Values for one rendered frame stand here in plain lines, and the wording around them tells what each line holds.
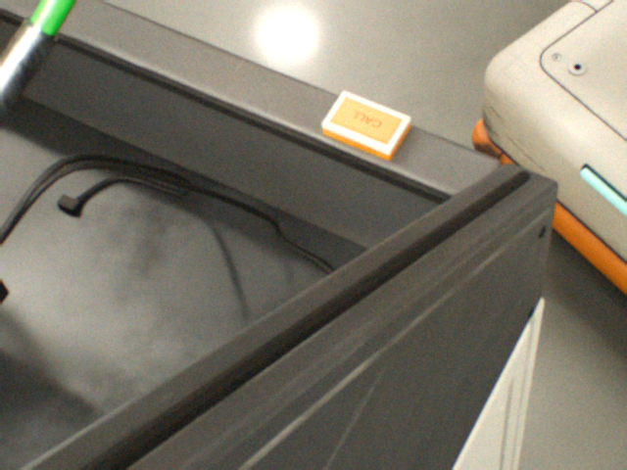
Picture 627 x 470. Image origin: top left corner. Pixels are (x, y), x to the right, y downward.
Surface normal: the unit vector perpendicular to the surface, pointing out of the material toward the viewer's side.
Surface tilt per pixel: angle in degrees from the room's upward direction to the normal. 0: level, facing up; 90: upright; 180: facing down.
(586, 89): 0
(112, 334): 0
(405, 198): 90
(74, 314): 0
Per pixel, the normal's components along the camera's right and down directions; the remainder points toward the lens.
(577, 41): -0.08, -0.51
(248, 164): -0.48, 0.78
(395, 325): 0.87, 0.39
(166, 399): 0.27, -0.89
